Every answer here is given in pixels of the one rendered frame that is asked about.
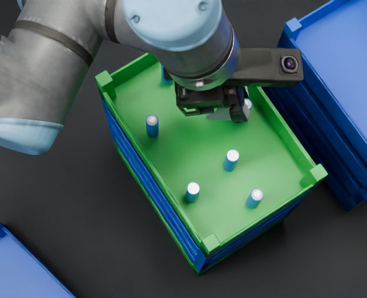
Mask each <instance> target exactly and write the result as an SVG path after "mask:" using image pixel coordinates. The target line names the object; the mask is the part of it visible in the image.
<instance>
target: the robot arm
mask: <svg viewBox="0 0 367 298"><path fill-rule="evenodd" d="M17 2H18V5H19V7H20V9H21V13H20V15H19V17H18V19H17V21H16V23H15V24H14V26H13V28H12V30H11V32H10V34H9V36H8V38H6V37H4V36H3V35H0V146H3V147H5V148H9V149H11V150H15V151H18V152H21V153H25V154H31V155H40V154H44V153H46V152H47V151H48V150H49V149H50V147H51V145H52V144H53V142H54V140H55V138H56V136H57V134H58V133H59V131H60V130H61V129H63V122H64V120H65V118H66V116H67V114H68V112H69V109H70V107H71V106H72V103H73V101H74V100H75V97H76V95H77V93H78V91H79V89H80V86H81V84H82V82H83V80H84V78H85V76H86V74H87V72H88V70H89V67H90V65H91V63H92V62H93V61H94V59H95V57H96V55H97V53H98V50H99V48H100V46H101V44H102V41H103V40H108V41H112V42H115V43H118V44H121V45H124V46H127V47H131V48H134V49H136V50H140V51H143V52H147V53H150V54H152V55H154V56H155V57H156V58H157V59H158V61H159V62H160V64H161V65H162V66H163V77H164V78H165V80H166V81H170V80H174V81H175V93H176V106H177V107H178V108H179V109H180V110H181V112H182V113H183V114H184V115H185V116H195V115H202V114H207V115H206V116H205V118H206V119H207V120H210V121H222V120H232V121H233V122H235V123H241V122H247V120H248V118H249V114H250V109H248V107H247V105H246V103H245V100H244V99H245V98H248V97H249V94H248V90H247V86H263V87H294V86H295V85H296V84H298V83H299V82H300V81H302V80H303V79H304V72H303V67H302V57H301V52H300V50H299V49H297V48H276V47H248V46H239V43H238V41H237V37H236V35H235V33H234V30H233V27H232V26H231V23H230V21H229V20H228V18H227V15H226V13H225V10H224V8H223V6H222V2H221V0H17ZM178 89H179V95H178ZM184 108H186V109H195V111H190V112H186V111H185V110H184ZM215 108H217V111H215V112H214V109H215Z"/></svg>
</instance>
